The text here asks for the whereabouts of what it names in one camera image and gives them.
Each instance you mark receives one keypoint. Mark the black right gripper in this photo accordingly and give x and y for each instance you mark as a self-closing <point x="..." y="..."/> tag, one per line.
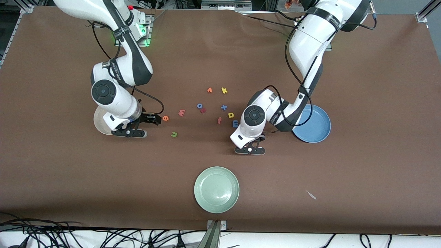
<point x="147" y="118"/>

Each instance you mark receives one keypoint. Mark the blue foam letter m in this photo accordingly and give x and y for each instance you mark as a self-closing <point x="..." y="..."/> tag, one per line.
<point x="233" y="124"/>

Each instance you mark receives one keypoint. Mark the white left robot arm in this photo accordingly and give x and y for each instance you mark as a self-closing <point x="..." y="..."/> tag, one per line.
<point x="310" y="44"/>

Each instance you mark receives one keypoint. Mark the white paper scrap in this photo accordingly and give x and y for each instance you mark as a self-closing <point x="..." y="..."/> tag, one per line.
<point x="311" y="195"/>

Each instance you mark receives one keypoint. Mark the green round plate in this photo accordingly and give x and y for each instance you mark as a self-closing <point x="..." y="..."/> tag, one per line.
<point x="216" y="189"/>

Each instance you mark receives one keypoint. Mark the grey metal box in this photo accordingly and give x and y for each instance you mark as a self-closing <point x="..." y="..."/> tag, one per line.
<point x="225" y="5"/>

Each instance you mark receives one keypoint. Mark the beige round plate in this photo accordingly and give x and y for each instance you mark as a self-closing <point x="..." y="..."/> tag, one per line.
<point x="100" y="124"/>

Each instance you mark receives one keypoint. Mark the orange flowers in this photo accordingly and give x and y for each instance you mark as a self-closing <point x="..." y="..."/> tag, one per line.
<point x="288" y="4"/>

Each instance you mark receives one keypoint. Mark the brown table cover sheet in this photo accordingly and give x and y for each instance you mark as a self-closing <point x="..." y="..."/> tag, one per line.
<point x="69" y="172"/>

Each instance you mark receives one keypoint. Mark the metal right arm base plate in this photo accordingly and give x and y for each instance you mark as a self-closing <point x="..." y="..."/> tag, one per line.
<point x="148" y="31"/>

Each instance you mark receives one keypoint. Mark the blue round plate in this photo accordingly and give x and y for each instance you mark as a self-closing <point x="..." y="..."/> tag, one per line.
<point x="317" y="127"/>

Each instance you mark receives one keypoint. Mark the pink foam letter w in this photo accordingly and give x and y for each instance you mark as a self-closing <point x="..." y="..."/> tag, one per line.
<point x="181" y="113"/>

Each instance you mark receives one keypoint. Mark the metal corner bracket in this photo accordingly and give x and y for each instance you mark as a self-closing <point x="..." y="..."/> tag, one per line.
<point x="421" y="17"/>
<point x="27" y="9"/>

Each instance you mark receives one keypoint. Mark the blue foam letter x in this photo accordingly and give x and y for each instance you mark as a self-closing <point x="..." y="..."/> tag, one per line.
<point x="224" y="107"/>

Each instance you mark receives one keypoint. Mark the metal table edge bracket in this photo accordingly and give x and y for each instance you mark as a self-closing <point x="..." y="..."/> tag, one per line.
<point x="215" y="237"/>

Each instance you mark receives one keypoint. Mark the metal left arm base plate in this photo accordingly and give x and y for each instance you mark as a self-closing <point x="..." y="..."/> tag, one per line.
<point x="329" y="48"/>

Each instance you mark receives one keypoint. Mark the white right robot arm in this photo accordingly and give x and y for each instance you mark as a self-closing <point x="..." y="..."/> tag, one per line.
<point x="117" y="96"/>

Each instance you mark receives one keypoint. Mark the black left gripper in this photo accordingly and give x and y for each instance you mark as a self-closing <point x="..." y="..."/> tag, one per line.
<point x="262" y="138"/>

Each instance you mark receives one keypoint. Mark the aluminium frame rail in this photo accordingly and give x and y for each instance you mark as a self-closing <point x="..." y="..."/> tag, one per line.
<point x="430" y="7"/>
<point x="12" y="38"/>

